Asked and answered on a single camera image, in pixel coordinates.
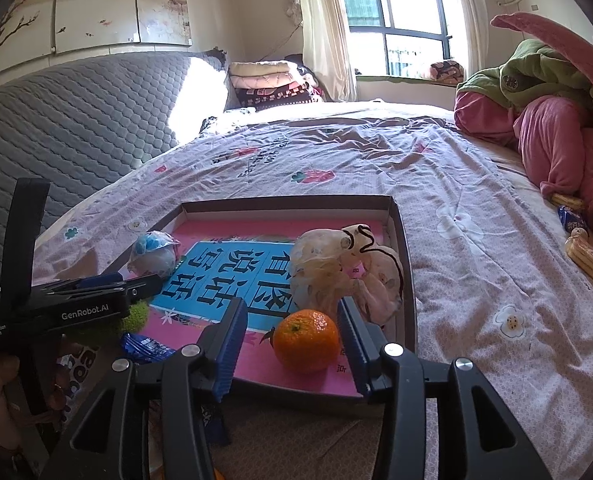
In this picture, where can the red patterned pillow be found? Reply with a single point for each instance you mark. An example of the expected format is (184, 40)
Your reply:
(446, 71)

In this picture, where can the orange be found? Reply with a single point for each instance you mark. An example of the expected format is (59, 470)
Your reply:
(306, 342)
(218, 474)

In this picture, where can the small yellow snack packet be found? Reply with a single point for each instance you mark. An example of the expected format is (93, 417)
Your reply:
(566, 200)

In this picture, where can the green blanket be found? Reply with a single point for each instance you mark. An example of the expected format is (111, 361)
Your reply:
(526, 75)

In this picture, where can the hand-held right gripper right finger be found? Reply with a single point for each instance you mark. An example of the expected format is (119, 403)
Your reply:
(354, 355)

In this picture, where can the long pink cushion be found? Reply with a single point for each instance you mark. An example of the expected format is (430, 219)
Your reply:
(566, 42)

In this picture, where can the large yellow snack packet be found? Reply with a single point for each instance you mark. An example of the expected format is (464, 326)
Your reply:
(586, 252)

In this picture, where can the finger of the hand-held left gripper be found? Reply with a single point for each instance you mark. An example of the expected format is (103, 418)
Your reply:
(141, 290)
(101, 280)

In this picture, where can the window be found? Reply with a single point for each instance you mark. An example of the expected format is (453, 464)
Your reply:
(396, 15)

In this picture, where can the cream curtain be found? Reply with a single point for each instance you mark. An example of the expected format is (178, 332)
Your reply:
(476, 15)
(326, 30)

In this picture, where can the cream folded blanket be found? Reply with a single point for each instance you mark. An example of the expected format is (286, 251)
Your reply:
(264, 70)

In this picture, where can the dark cloth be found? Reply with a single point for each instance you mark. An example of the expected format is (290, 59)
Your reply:
(215, 57)

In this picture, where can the pink folded blanket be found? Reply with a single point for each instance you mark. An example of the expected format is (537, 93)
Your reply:
(269, 84)

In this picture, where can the grey quilted headboard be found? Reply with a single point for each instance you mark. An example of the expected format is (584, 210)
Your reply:
(76, 125)

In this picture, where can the pink blue printed board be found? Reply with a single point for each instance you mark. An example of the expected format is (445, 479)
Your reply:
(226, 227)

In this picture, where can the pink quilt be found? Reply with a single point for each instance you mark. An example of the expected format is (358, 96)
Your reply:
(556, 145)

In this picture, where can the dark blue cookie packet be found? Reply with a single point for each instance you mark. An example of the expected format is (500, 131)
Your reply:
(144, 347)

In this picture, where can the floral printed wall cabinets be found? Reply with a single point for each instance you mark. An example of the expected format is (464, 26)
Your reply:
(101, 5)

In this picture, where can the small blue white toy ball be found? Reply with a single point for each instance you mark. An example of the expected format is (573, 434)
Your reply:
(154, 255)

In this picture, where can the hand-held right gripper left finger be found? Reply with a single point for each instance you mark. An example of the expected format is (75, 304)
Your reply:
(229, 355)

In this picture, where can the shallow grey cardboard box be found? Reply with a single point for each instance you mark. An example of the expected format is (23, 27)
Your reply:
(404, 260)

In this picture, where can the blue candy packet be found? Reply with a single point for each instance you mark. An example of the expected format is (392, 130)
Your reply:
(571, 219)

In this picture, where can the dark patterned folded blanket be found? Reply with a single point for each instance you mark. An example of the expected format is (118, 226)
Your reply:
(276, 99)

